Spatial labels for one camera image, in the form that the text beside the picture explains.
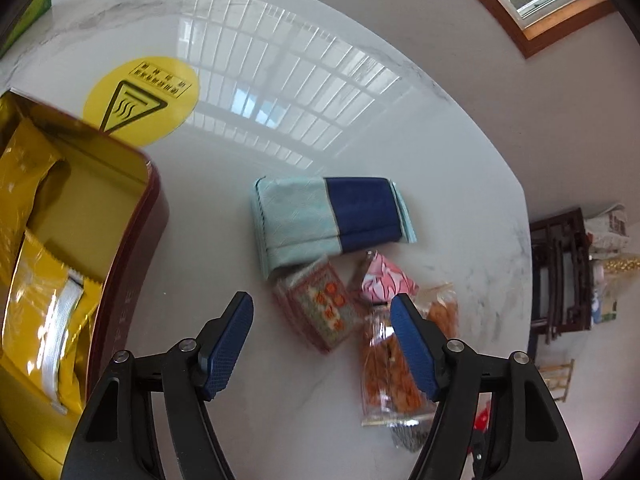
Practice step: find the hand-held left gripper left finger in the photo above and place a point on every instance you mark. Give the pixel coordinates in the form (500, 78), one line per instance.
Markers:
(227, 345)

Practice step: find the light wooden chair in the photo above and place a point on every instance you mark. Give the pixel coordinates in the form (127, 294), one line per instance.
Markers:
(557, 380)

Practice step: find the red plastic object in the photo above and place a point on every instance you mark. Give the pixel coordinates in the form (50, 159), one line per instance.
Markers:
(482, 417)

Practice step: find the dark seed snack packet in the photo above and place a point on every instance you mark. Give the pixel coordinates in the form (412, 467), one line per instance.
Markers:
(407, 435)

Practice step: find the teal and navy packet bundle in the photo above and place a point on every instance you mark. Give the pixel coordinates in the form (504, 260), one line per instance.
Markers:
(300, 215)

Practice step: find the red tin box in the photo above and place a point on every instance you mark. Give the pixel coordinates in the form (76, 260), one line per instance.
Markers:
(135, 260)

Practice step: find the golden ornament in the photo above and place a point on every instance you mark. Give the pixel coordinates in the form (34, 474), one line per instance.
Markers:
(622, 264)

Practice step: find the round yellow warning sticker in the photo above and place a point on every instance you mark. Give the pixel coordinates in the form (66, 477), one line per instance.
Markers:
(150, 80)

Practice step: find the small clear orange snack packet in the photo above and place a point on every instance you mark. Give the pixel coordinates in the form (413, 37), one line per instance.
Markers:
(442, 310)

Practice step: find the large clear orange snack packet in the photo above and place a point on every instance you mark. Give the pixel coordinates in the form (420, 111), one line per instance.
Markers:
(385, 375)

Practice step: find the dark wooden side table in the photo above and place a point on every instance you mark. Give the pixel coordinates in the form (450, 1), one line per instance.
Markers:
(560, 270)

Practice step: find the yellow foil snack packet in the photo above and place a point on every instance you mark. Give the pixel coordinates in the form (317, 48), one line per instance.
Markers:
(35, 300)
(25, 170)

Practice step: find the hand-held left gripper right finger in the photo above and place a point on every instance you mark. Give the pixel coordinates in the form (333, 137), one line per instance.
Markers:
(412, 350)

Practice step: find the pink patterned snack packet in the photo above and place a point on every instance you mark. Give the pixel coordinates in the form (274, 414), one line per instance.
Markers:
(385, 275)

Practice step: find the red patterned snack packet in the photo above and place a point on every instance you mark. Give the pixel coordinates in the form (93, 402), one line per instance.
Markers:
(320, 305)

